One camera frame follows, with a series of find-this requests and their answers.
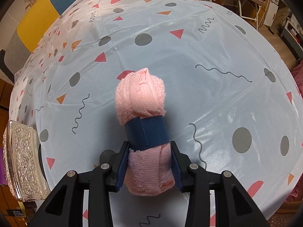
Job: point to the ornate gold tissue box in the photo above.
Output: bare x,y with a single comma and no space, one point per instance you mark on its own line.
24,171

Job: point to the small round side table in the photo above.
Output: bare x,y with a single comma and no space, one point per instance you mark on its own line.
248,0

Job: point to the purple cardboard box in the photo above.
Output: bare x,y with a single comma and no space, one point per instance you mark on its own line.
3,180

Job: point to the pink towel blue band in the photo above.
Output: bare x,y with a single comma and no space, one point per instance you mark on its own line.
144,134

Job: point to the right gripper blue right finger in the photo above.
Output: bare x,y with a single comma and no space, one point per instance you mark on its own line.
180,163

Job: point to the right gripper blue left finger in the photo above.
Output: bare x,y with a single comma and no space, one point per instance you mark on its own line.
121,165

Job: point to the patterned plastic tablecloth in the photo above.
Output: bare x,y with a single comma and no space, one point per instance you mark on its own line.
206,79

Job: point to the wicker rattan chair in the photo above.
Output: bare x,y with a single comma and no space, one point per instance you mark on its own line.
284,214

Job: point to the grey yellow blue sofa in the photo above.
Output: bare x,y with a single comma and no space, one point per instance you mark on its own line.
27,35

